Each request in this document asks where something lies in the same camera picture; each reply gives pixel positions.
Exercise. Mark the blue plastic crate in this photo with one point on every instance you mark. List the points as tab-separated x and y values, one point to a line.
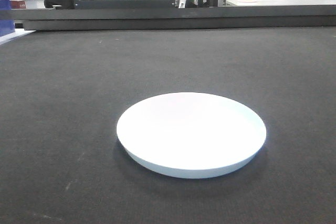
7	24

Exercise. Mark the light blue round tray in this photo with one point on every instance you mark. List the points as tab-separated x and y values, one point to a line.
191	135

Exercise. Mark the red box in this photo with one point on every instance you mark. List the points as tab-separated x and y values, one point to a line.
18	4

